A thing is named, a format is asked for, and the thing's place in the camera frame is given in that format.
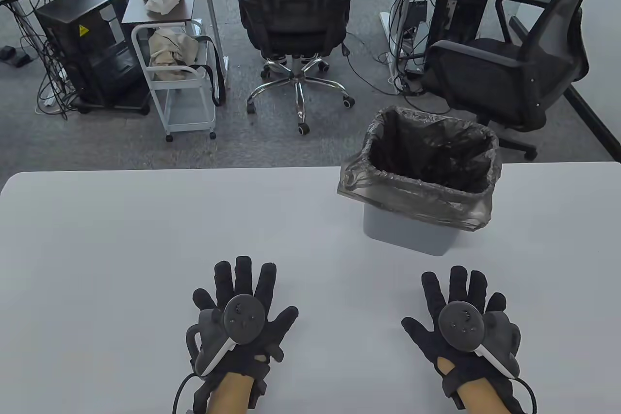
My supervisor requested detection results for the black computer tower yellow sticker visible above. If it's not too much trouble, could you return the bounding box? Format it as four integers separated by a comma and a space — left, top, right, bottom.
35, 0, 151, 116

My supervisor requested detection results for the grey white right hand controller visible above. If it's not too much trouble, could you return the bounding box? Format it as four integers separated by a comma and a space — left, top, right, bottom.
438, 301, 522, 379

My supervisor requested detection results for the beige cloth bag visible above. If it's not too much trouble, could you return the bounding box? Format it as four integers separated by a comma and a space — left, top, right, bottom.
148, 28, 200, 82

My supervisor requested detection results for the black chair with chrome base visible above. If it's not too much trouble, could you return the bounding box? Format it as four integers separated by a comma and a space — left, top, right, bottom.
234, 0, 356, 136

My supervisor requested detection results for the black plastic garbage bag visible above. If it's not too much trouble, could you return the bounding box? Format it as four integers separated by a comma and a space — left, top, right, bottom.
338, 106, 501, 232

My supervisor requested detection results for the black right glove cable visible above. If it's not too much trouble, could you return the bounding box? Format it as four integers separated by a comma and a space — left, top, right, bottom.
512, 375, 537, 414

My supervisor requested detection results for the black mesh office chair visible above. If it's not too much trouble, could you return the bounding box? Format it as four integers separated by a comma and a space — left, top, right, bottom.
420, 0, 621, 161

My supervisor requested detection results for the white metal pole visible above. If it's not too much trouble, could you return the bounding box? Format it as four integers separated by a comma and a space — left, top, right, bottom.
196, 0, 229, 89

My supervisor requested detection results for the black left glove cable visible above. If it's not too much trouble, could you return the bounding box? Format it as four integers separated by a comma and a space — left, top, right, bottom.
173, 370, 202, 414

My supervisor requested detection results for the person's left forearm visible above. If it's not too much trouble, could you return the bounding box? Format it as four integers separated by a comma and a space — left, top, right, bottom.
206, 373, 256, 414

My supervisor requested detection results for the white rolling cart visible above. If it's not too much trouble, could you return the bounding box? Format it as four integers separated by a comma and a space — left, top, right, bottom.
121, 0, 219, 143

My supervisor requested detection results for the black glove cable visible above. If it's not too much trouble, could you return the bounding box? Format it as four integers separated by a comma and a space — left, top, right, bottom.
512, 375, 537, 414
173, 370, 202, 414

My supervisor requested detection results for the person's right hand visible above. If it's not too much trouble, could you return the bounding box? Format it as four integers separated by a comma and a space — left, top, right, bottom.
402, 266, 522, 386

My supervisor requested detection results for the person's left hand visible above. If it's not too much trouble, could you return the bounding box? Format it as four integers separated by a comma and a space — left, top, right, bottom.
193, 256, 299, 381

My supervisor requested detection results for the grey plastic trash bin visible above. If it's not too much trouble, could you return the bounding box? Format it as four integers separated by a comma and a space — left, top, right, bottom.
363, 203, 469, 257

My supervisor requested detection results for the black foot pedal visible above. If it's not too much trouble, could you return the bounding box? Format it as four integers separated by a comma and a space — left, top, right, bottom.
0, 45, 34, 68

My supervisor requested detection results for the black cable tangle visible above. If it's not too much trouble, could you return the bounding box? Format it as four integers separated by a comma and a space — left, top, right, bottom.
345, 0, 454, 116
10, 0, 81, 119

